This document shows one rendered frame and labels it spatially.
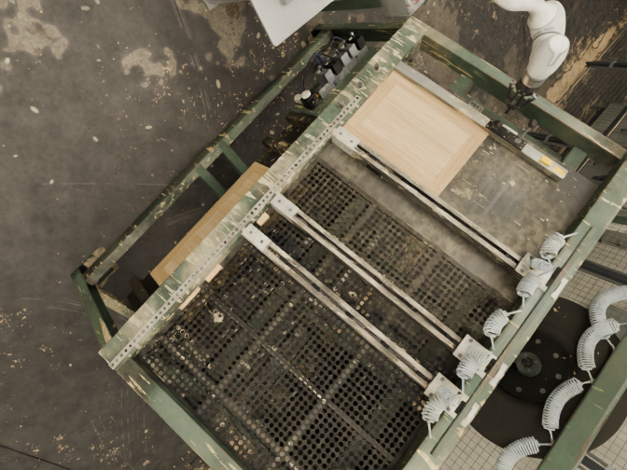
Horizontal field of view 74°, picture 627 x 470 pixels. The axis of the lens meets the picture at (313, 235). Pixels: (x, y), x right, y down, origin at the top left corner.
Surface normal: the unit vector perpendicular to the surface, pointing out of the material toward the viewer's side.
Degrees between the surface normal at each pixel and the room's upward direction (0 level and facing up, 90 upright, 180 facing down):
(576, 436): 90
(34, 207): 0
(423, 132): 54
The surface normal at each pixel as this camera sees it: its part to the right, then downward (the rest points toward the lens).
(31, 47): 0.60, 0.35
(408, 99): -0.04, -0.26
